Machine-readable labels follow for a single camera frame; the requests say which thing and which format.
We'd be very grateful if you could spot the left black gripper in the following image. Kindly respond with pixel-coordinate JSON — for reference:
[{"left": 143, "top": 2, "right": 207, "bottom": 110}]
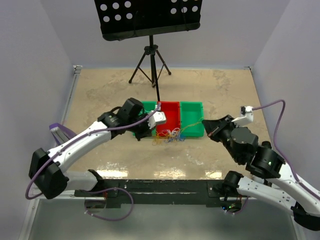
[{"left": 127, "top": 112, "right": 157, "bottom": 141}]

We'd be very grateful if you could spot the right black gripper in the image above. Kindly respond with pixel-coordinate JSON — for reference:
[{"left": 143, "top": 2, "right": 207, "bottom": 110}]
[{"left": 201, "top": 114, "right": 241, "bottom": 162}]

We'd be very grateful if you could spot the green bin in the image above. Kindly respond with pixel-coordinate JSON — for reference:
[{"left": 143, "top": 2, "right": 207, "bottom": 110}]
[
  {"left": 133, "top": 99, "right": 156, "bottom": 137},
  {"left": 180, "top": 101, "right": 205, "bottom": 138}
]

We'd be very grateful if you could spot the coloured cable bundle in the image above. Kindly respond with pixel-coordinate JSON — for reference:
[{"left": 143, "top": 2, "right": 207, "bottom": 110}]
[{"left": 151, "top": 127, "right": 187, "bottom": 147}]

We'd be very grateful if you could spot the red bin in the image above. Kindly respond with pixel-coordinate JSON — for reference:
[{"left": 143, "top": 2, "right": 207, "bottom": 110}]
[{"left": 156, "top": 101, "right": 181, "bottom": 137}]

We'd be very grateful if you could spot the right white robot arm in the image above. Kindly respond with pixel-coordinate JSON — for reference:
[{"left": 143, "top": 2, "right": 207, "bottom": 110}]
[{"left": 202, "top": 112, "right": 320, "bottom": 231}]

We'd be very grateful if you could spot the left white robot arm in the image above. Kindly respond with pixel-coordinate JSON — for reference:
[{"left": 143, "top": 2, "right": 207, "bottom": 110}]
[{"left": 25, "top": 97, "right": 166, "bottom": 200}]

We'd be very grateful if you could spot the purple holder block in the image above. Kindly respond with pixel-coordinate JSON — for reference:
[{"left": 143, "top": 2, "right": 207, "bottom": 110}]
[{"left": 49, "top": 123, "right": 77, "bottom": 146}]

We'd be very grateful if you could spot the black music stand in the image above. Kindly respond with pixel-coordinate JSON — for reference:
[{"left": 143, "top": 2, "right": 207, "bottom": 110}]
[{"left": 94, "top": 0, "right": 203, "bottom": 90}]

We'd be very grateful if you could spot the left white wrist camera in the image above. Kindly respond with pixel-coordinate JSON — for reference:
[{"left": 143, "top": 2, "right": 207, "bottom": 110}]
[{"left": 147, "top": 110, "right": 167, "bottom": 130}]

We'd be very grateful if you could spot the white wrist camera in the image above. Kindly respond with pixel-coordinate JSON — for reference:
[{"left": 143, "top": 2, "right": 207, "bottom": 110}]
[
  {"left": 231, "top": 106, "right": 254, "bottom": 127},
  {"left": 147, "top": 110, "right": 167, "bottom": 130}
]

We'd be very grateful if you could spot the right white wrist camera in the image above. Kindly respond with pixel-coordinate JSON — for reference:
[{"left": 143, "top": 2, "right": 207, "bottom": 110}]
[{"left": 231, "top": 106, "right": 254, "bottom": 127}]

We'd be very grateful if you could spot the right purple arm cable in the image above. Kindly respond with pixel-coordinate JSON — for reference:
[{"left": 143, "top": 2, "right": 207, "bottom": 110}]
[{"left": 251, "top": 99, "right": 320, "bottom": 198}]

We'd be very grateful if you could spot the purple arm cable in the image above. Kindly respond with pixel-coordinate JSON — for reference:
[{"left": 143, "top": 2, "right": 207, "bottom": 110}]
[
  {"left": 251, "top": 99, "right": 320, "bottom": 198},
  {"left": 24, "top": 102, "right": 162, "bottom": 200}
]

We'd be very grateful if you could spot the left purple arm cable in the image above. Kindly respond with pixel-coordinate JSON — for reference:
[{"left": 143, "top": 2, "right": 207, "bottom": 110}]
[{"left": 24, "top": 102, "right": 162, "bottom": 200}]

